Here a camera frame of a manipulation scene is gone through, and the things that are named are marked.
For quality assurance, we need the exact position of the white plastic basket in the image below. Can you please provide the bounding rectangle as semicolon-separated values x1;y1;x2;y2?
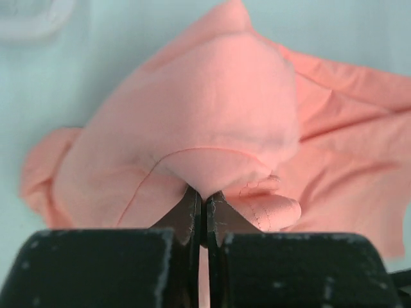
1;0;78;43

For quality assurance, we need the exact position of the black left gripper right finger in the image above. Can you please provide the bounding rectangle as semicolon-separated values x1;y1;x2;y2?
205;193;405;307

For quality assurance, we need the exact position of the salmon pink polo shirt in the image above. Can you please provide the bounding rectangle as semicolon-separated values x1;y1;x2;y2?
20;1;410;259

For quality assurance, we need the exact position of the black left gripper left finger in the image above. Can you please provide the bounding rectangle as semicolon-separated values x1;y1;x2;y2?
1;189;202;307

